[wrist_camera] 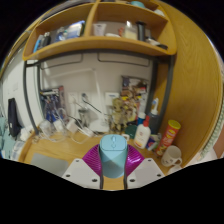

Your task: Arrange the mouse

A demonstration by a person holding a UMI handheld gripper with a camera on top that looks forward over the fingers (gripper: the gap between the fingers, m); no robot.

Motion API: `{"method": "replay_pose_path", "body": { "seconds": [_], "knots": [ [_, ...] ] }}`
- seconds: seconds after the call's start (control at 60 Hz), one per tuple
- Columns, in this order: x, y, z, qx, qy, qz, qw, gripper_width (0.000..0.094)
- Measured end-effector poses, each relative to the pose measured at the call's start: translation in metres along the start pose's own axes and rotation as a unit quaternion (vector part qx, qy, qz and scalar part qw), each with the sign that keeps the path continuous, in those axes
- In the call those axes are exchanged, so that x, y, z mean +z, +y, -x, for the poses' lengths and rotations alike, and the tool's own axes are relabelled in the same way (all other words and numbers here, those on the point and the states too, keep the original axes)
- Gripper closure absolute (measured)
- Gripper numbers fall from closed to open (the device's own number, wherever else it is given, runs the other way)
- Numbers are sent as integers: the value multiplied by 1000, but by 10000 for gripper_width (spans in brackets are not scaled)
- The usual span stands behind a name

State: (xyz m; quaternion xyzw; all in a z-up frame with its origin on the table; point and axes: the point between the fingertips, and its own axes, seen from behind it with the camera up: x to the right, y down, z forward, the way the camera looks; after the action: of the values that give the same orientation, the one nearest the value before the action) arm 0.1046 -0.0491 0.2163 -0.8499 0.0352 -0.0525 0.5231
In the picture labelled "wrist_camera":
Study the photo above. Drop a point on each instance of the white desk lamp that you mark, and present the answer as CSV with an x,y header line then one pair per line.
x,y
100,123

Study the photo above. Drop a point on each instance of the beige robot model figure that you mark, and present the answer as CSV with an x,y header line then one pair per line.
x,y
121,115

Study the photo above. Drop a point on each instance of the robot model kit box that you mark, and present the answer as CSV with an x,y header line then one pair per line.
x,y
52,105

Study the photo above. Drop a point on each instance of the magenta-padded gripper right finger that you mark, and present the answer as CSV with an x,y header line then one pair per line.
x,y
146,171

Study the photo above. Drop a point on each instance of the blue snack packet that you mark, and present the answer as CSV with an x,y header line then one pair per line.
x,y
151,141

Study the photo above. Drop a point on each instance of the red chips can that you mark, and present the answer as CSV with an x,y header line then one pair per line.
x,y
168,136

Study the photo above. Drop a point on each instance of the white charger block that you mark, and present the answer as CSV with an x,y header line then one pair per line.
x,y
71,126

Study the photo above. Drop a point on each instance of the light blue computer mouse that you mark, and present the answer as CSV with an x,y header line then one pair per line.
x,y
113,156

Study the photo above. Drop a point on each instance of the colourful printed box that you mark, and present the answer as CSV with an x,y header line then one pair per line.
x,y
135,86

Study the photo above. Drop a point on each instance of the small white desk clock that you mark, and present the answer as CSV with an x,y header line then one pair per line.
x,y
126,136

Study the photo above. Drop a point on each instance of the white lotion pump bottle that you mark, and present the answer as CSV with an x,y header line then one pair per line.
x,y
142,135

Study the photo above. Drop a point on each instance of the dark backpack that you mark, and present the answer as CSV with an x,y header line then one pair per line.
x,y
14,116

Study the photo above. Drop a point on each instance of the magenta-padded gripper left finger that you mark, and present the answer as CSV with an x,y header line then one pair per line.
x,y
80,171

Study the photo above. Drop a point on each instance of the glass jar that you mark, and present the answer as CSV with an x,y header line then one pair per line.
x,y
85,116

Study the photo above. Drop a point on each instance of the clear spray bottle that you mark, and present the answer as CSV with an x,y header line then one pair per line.
x,y
154,118

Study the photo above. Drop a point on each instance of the white mug with face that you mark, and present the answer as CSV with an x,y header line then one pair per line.
x,y
171,156

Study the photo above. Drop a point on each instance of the wooden shelf unit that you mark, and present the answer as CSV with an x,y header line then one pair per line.
x,y
100,42

